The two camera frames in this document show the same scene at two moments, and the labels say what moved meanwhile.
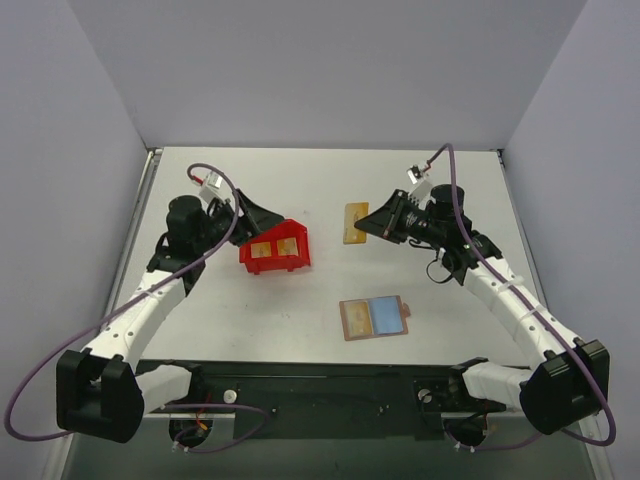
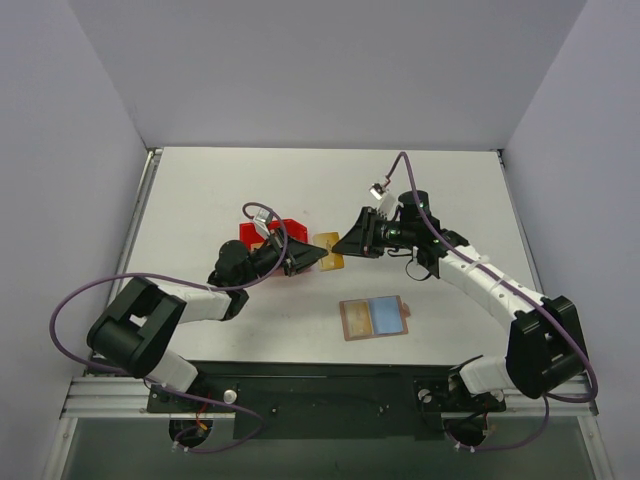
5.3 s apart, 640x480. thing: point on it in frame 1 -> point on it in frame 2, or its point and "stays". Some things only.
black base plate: x=331 y=399 stays
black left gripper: x=242 y=211 -> x=290 y=259
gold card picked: x=352 y=213 -> x=327 y=240
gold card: x=358 y=318 stays
